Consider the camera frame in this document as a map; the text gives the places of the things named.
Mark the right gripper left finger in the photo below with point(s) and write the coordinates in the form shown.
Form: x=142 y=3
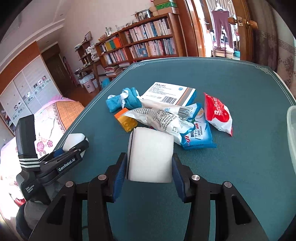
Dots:
x=103 y=189

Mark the wooden door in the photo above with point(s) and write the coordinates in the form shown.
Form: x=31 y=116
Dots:
x=246 y=31

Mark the red balloon glue packet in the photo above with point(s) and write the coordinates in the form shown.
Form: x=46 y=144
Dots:
x=217 y=114

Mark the white sponge block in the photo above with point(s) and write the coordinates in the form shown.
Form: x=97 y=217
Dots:
x=72 y=140
x=149 y=156

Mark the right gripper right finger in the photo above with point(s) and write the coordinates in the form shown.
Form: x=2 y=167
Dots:
x=195 y=190

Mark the patterned curtain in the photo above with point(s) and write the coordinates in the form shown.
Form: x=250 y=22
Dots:
x=274 y=43

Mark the orange yellow toy brick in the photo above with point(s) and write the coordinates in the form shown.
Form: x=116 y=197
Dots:
x=127 y=123

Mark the wooden bookshelf with books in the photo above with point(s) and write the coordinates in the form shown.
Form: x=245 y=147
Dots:
x=157 y=37

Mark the blue white snack packet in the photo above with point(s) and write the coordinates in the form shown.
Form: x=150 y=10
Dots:
x=200 y=137

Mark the white sliding wardrobe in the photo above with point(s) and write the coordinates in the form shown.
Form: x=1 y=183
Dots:
x=30 y=89

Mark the pink waste bin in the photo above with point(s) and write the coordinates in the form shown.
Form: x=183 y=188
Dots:
x=89 y=86

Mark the stacked boxes on shelf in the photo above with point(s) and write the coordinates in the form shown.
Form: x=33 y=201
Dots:
x=161 y=7

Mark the clear plastic bowl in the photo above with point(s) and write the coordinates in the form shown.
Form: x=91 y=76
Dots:
x=291 y=133

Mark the green table mat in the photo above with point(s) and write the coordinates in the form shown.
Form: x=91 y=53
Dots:
x=255 y=159

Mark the small wooden side shelf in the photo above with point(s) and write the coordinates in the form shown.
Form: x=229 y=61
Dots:
x=89 y=65

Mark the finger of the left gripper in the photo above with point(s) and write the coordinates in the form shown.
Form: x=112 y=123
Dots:
x=59 y=162

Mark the white blue medicine box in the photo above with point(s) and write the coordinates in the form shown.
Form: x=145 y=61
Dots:
x=170 y=94

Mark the blue folded cloth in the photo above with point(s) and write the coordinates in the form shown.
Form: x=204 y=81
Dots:
x=127 y=99

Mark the cotton swab clear bag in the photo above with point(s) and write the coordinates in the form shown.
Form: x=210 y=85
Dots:
x=172 y=119

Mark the hanging purple clothes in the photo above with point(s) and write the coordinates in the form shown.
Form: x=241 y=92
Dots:
x=220 y=18

